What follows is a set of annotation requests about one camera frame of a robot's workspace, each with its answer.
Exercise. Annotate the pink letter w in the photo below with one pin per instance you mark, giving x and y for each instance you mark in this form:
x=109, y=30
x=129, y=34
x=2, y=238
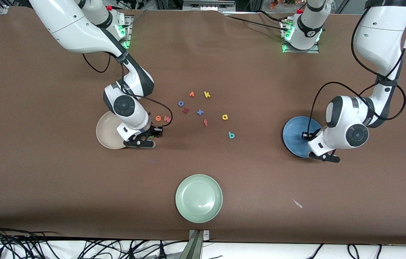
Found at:
x=167, y=118

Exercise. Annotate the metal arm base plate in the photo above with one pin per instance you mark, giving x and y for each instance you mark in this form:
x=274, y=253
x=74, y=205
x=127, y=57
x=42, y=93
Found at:
x=128, y=36
x=314, y=50

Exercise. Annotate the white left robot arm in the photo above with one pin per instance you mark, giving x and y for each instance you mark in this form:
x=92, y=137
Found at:
x=379, y=39

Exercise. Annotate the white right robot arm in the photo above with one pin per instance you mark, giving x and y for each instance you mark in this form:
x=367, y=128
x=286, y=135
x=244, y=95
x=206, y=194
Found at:
x=77, y=32

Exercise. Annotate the brown table cover sheet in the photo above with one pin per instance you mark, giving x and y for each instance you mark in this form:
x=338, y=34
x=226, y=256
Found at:
x=45, y=180

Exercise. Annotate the yellow letter k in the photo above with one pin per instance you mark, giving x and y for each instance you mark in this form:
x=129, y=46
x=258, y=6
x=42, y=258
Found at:
x=207, y=94

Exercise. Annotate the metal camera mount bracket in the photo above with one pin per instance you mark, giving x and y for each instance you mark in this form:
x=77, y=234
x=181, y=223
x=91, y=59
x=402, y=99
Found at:
x=195, y=248

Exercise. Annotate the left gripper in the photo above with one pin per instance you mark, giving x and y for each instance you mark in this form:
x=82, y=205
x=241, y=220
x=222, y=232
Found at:
x=307, y=136

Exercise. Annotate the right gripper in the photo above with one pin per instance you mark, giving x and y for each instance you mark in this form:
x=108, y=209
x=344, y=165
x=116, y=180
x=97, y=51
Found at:
x=155, y=131

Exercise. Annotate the beige round plate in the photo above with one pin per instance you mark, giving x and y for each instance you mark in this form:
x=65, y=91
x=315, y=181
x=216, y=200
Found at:
x=107, y=131

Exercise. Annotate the pale green round plate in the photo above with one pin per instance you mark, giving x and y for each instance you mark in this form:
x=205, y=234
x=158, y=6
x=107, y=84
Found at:
x=199, y=198

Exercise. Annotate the teal letter b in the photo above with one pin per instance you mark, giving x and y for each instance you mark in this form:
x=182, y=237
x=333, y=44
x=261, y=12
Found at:
x=231, y=135

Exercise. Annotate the aluminium frame profile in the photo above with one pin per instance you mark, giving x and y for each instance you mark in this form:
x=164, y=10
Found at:
x=206, y=5

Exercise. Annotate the blue round plate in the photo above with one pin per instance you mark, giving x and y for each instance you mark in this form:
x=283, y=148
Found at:
x=294, y=135

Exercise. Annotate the white paper scrap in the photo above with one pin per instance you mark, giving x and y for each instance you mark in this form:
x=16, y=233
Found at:
x=298, y=204

